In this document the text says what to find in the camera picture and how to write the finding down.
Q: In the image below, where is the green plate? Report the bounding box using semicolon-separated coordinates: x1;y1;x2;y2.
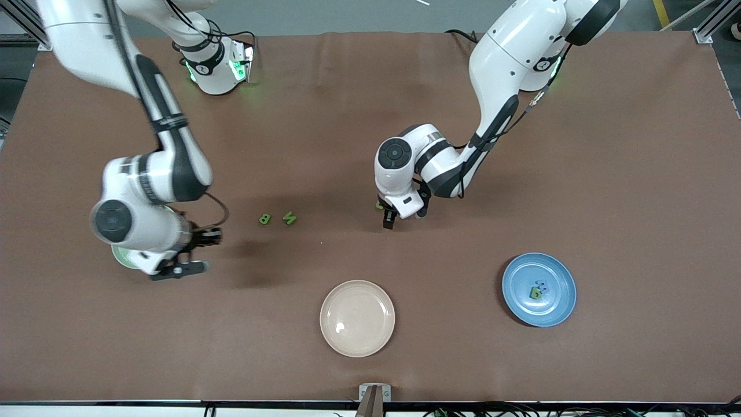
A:
111;244;152;272

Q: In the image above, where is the brown table cover mat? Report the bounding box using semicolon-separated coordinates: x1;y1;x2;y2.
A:
0;30;741;403

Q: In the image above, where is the beige plate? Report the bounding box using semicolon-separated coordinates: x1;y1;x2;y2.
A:
320;280;396;358

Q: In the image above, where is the blue plate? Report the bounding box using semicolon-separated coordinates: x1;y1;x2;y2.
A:
501;253;577;328

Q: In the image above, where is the silver right base connector panel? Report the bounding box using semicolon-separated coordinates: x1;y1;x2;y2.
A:
229;45;256;82

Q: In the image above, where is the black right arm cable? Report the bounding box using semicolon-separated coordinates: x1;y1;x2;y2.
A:
104;0;229;229

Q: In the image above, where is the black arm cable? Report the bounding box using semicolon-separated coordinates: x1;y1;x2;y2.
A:
457;41;574;200
104;0;229;229

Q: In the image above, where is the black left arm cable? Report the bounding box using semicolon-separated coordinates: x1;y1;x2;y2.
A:
457;41;574;200

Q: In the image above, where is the metal camera pole bracket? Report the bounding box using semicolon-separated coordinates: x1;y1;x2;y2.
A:
356;383;392;417

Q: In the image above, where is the black right base cable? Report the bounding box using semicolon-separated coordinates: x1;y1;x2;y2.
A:
208;20;257;50

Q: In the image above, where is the black cable bundle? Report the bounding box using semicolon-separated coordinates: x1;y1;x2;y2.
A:
421;403;741;417

